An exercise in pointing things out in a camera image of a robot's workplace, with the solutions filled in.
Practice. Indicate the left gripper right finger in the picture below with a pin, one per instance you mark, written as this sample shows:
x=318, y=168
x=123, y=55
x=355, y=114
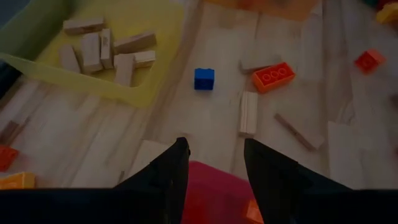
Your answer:
x=311, y=205

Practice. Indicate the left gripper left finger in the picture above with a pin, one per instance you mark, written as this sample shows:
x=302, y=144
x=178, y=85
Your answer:
x=93, y=208

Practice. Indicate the red small plastic brick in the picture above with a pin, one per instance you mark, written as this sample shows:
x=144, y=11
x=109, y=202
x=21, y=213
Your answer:
x=7, y=157

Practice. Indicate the orange small plastic brick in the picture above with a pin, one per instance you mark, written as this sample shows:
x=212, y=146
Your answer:
x=370, y=60

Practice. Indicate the blue small plastic brick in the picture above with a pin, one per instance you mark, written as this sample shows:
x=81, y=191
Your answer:
x=204, y=79

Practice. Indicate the pink translucent plastic bin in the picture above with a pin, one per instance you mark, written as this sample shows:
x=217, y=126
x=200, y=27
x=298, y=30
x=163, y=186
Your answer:
x=214, y=193

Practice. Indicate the yellow translucent plastic bin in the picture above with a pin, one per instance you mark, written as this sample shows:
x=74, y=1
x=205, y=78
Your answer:
x=146, y=18

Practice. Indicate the orange translucent plastic bin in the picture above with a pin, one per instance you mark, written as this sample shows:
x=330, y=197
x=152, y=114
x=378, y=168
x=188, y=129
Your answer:
x=273, y=7

